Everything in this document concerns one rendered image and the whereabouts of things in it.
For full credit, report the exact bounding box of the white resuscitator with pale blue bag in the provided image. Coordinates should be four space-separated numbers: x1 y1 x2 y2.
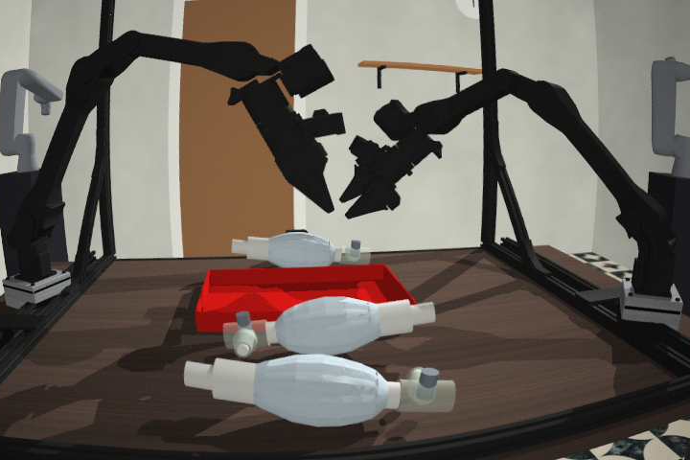
232 232 371 267

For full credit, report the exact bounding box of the red tray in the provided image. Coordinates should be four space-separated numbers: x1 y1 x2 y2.
195 264 418 332

